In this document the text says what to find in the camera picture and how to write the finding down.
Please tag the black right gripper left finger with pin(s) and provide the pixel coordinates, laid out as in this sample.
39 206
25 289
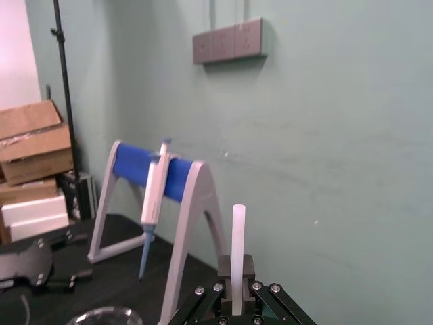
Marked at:
226 271

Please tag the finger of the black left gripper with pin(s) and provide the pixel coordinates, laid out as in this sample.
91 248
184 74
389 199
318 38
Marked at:
64 280
64 238

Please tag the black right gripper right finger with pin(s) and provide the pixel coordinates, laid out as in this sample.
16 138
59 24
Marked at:
248 269

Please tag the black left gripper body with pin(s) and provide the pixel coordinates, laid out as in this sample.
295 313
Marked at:
23 262

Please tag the white stirring rod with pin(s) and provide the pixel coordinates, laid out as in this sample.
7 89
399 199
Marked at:
238 243

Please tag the white foam box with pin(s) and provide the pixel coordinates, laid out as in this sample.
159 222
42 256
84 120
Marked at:
34 216

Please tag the black equipment case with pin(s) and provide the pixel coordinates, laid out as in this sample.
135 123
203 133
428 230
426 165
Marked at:
86 196

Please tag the black table cloth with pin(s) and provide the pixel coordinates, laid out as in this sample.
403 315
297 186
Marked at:
118 287

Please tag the flat cardboard box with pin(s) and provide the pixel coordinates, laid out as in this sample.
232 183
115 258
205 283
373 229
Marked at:
27 193

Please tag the grey pipette stand blue bar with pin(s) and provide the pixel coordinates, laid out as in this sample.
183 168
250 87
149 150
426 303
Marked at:
191 216

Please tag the large open cardboard box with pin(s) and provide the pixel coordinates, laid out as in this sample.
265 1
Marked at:
34 149

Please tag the white and blue pipette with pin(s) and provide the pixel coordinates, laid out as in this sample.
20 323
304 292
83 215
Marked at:
153 198

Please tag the black tripod pole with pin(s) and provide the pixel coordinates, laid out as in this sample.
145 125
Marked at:
66 101

